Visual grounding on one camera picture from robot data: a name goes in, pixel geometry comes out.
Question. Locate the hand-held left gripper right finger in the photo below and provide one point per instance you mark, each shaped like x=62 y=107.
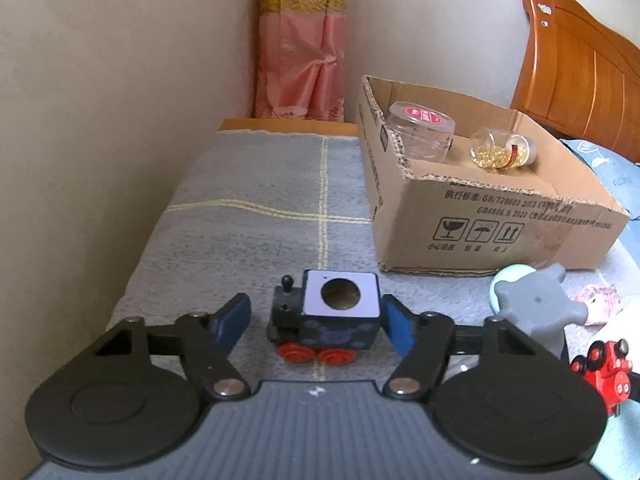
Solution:
x=397 y=327

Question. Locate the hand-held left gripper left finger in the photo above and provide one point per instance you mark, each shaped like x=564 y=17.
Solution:
x=234 y=319

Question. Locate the black toy train red wheels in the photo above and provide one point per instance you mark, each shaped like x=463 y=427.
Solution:
x=325 y=331

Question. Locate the cardboard box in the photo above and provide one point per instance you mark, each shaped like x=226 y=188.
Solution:
x=450 y=220

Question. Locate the mint green egg toy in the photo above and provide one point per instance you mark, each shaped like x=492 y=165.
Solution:
x=506 y=275

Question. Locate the grey shark toy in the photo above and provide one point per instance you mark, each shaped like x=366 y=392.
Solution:
x=535 y=305

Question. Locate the grey plaid cloth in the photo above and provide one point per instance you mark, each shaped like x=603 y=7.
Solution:
x=250 y=240

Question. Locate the clear plastic jar red label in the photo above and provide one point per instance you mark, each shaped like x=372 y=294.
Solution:
x=420 y=135

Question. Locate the glass bottle with gold beads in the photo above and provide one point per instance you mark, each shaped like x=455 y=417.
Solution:
x=500 y=152

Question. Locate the blue flower print pillow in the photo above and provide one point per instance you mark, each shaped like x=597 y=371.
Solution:
x=615 y=175

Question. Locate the pink curtain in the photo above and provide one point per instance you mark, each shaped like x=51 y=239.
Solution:
x=300 y=60

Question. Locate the wooden bed headboard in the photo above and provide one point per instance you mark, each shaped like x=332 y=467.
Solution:
x=575 y=70

